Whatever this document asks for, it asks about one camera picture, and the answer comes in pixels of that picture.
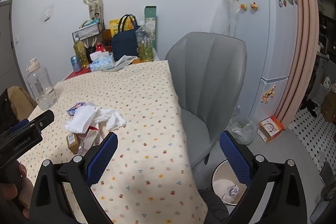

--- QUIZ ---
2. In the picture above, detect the plastic bottle with yellow liquid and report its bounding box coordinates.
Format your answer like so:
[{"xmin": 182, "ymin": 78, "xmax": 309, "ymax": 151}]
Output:
[{"xmin": 135, "ymin": 24, "xmax": 154, "ymax": 61}]

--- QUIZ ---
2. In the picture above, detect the grey door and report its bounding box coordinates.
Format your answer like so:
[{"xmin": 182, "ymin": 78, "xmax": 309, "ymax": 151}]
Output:
[{"xmin": 0, "ymin": 0, "xmax": 22, "ymax": 98}]

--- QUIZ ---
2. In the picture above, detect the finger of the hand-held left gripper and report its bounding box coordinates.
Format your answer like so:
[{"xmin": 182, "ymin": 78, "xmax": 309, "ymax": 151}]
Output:
[{"xmin": 8, "ymin": 109, "xmax": 55, "ymax": 136}]

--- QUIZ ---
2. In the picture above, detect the blue tissue packet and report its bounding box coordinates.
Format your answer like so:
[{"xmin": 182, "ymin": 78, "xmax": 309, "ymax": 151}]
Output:
[{"xmin": 67, "ymin": 102, "xmax": 89, "ymax": 117}]

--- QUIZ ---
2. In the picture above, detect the yellow oil bottle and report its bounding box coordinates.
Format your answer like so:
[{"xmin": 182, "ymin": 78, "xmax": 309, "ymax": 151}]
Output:
[{"xmin": 73, "ymin": 40, "xmax": 89, "ymax": 67}]

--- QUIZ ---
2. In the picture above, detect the person's left hand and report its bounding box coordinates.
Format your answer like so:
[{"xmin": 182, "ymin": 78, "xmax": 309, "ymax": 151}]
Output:
[{"xmin": 0, "ymin": 160, "xmax": 35, "ymax": 220}]

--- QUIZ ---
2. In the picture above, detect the clear plastic bag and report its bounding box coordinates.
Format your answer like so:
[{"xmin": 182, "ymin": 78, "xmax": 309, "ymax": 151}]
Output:
[{"xmin": 227, "ymin": 117, "xmax": 258, "ymax": 145}]

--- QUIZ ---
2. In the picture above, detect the blue drink can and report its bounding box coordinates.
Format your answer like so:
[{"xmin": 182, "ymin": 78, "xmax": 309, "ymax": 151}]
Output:
[{"xmin": 70, "ymin": 55, "xmax": 83, "ymax": 72}]

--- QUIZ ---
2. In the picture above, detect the large cardboard box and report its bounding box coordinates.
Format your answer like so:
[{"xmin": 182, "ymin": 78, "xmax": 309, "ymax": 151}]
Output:
[{"xmin": 321, "ymin": 91, "xmax": 336, "ymax": 123}]

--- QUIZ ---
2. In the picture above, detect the orange and white box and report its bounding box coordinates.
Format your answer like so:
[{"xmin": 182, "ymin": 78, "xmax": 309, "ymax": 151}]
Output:
[{"xmin": 258, "ymin": 115, "xmax": 285, "ymax": 144}]

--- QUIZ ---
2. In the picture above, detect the clear plastic water jug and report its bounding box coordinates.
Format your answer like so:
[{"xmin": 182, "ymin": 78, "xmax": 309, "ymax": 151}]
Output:
[{"xmin": 26, "ymin": 57, "xmax": 60, "ymax": 110}]

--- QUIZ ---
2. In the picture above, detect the floral tablecloth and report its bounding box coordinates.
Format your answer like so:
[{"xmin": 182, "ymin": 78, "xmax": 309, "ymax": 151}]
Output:
[{"xmin": 17, "ymin": 60, "xmax": 210, "ymax": 224}]

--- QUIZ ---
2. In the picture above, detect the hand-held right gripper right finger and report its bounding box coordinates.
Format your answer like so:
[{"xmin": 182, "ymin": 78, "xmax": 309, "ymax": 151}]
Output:
[{"xmin": 219, "ymin": 130, "xmax": 307, "ymax": 224}]

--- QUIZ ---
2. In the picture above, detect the brown upholstered chair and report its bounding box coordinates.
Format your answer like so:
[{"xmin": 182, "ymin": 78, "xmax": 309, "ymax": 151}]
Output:
[{"xmin": 7, "ymin": 85, "xmax": 37, "ymax": 123}]

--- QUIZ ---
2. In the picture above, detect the grey chair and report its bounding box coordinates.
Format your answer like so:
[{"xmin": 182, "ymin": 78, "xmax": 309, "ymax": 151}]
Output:
[{"xmin": 165, "ymin": 31, "xmax": 247, "ymax": 170}]

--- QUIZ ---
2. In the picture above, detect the navy lunch bag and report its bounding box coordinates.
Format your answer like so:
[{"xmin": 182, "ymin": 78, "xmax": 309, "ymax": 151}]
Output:
[{"xmin": 111, "ymin": 14, "xmax": 141, "ymax": 61}]

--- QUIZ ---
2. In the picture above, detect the white trash bin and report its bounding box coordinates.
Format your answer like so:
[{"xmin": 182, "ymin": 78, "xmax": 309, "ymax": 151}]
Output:
[{"xmin": 211, "ymin": 160, "xmax": 250, "ymax": 208}]

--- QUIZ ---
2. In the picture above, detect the dark grey cloth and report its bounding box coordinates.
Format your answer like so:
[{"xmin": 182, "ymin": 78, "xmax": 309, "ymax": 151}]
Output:
[{"xmin": 198, "ymin": 187, "xmax": 229, "ymax": 224}]

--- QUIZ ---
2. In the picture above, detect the white crumpled cloth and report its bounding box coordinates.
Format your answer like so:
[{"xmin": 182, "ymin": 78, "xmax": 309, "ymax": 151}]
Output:
[{"xmin": 104, "ymin": 55, "xmax": 139, "ymax": 72}]

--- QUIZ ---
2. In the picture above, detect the white paper sheet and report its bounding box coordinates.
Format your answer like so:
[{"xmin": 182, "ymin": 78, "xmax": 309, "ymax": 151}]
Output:
[{"xmin": 64, "ymin": 106, "xmax": 100, "ymax": 133}]

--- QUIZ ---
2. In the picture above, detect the white plastic bag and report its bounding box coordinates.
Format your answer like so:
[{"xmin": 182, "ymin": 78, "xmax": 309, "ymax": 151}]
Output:
[{"xmin": 93, "ymin": 109, "xmax": 127, "ymax": 132}]

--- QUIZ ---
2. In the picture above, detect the tall green box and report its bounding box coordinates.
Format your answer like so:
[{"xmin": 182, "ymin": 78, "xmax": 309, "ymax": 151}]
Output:
[{"xmin": 144, "ymin": 6, "xmax": 158, "ymax": 49}]

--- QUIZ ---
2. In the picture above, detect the white fridge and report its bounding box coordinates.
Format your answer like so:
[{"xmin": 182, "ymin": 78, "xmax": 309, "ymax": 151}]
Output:
[{"xmin": 230, "ymin": 0, "xmax": 299, "ymax": 120}]

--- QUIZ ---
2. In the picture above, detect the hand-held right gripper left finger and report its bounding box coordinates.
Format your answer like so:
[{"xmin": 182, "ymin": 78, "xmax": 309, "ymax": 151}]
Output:
[{"xmin": 31, "ymin": 132, "xmax": 118, "ymax": 224}]

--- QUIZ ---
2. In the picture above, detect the small cardboard box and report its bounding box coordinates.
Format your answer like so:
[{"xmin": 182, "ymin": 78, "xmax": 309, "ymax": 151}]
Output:
[{"xmin": 66, "ymin": 133, "xmax": 81, "ymax": 154}]

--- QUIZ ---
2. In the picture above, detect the yellow snack bag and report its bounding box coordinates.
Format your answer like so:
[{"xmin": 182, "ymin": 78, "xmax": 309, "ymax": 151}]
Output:
[{"xmin": 109, "ymin": 19, "xmax": 137, "ymax": 36}]

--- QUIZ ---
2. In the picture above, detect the crumpled paper ball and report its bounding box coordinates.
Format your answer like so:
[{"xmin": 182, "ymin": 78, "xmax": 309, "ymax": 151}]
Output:
[{"xmin": 222, "ymin": 185, "xmax": 240, "ymax": 204}]

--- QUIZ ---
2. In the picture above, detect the white hanging cloth bag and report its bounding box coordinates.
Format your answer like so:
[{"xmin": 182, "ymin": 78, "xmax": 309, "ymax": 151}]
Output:
[{"xmin": 212, "ymin": 0, "xmax": 240, "ymax": 39}]

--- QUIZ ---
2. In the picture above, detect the gecko fridge magnet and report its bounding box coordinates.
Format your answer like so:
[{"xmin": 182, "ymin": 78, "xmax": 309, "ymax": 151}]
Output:
[{"xmin": 260, "ymin": 85, "xmax": 277, "ymax": 104}]

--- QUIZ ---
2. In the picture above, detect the white and red wrapper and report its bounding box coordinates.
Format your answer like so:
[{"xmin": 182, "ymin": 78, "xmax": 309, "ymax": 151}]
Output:
[{"xmin": 78, "ymin": 124, "xmax": 106, "ymax": 156}]

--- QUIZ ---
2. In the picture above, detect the black wire basket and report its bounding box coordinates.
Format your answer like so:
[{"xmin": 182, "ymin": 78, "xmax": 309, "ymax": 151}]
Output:
[{"xmin": 72, "ymin": 23, "xmax": 106, "ymax": 42}]

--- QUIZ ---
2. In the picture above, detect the white soft tissue pack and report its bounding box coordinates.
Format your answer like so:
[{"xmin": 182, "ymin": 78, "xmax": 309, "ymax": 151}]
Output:
[{"xmin": 90, "ymin": 52, "xmax": 115, "ymax": 72}]

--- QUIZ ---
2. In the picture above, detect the black chopstick holder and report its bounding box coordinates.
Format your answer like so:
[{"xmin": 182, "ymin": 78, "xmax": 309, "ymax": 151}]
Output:
[{"xmin": 85, "ymin": 37, "xmax": 98, "ymax": 57}]

